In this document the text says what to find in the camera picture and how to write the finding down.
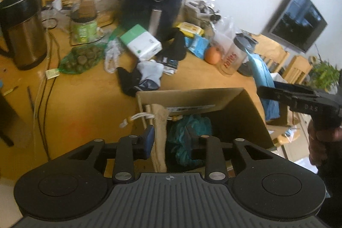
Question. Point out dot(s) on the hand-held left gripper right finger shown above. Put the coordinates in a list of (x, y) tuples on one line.
[(193, 146)]

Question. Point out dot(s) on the yellow wipes pack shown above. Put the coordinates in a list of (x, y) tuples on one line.
[(190, 29)]

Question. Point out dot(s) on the green labelled jar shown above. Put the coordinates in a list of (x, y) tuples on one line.
[(82, 31)]

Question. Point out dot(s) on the person's right forearm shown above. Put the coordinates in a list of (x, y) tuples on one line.
[(331, 190)]

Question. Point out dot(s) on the potted green plant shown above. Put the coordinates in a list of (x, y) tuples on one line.
[(324, 74)]

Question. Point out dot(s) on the green white tissue pack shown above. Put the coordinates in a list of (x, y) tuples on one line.
[(141, 42)]

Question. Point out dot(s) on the wall television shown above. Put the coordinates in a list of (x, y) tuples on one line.
[(296, 21)]

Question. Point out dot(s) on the white grey sock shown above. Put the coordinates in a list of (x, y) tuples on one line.
[(151, 73)]

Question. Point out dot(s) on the white power adapter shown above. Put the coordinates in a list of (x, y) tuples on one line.
[(57, 5)]

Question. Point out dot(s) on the yellow paper tag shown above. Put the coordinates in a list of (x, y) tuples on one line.
[(52, 73)]

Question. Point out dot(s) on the black bottle cup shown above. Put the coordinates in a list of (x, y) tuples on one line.
[(245, 70)]

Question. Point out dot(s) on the pile of metal utensils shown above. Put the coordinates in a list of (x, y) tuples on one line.
[(201, 11)]

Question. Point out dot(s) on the blue snack packet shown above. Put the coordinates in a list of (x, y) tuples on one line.
[(197, 45)]

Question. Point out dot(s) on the light blue cloth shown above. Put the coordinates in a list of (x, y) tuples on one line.
[(263, 75)]

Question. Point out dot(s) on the wooden chair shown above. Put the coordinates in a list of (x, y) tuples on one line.
[(269, 50), (298, 69)]

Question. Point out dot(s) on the black knit hat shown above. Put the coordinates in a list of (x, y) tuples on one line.
[(177, 45)]

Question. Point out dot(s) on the steel electric kettle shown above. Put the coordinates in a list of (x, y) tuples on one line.
[(24, 35)]

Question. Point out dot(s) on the small yellow stick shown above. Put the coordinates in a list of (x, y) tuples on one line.
[(10, 91)]

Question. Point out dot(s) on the black pen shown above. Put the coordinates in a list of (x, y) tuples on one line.
[(30, 98)]

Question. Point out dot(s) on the person's right hand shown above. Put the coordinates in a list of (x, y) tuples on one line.
[(324, 142)]

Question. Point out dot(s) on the clear shaker bottle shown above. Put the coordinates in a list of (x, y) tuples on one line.
[(233, 55)]

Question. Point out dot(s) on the blue bath pouf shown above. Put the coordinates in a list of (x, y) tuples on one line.
[(184, 134)]

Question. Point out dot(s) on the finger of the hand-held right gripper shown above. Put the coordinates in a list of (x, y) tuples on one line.
[(294, 87), (272, 95)]

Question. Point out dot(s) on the brown cardboard box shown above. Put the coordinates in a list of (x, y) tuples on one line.
[(240, 110)]

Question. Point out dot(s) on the brown lidded jar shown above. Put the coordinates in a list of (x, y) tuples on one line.
[(88, 6)]

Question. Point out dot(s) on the green net bag of pellets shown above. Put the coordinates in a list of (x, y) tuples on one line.
[(80, 59)]

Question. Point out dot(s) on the orange apple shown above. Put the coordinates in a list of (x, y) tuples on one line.
[(213, 55)]

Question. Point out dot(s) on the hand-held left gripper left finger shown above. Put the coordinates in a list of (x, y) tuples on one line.
[(149, 141)]

